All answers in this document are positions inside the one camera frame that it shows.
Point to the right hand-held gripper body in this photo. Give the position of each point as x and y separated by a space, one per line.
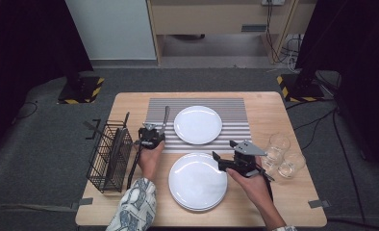
247 165

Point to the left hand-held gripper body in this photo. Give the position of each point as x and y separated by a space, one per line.
147 138

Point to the metal table knife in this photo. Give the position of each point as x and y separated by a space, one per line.
166 117

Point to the white plate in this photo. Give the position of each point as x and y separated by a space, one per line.
190 186
195 210
197 125

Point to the person's right hand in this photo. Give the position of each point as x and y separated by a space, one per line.
255 189

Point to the person's left hand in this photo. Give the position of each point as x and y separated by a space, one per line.
150 163

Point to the metal cutlery piece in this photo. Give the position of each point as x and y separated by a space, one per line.
126 118

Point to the striped placemat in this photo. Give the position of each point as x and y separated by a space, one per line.
235 112

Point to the black stand with striped base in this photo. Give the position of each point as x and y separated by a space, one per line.
301 88
81 91

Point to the white panel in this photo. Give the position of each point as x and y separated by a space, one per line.
110 29

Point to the beige desk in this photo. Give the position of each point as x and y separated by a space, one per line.
210 16

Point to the black curtain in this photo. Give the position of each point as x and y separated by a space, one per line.
24 48
364 64

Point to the white power outlet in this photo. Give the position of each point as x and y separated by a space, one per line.
272 2

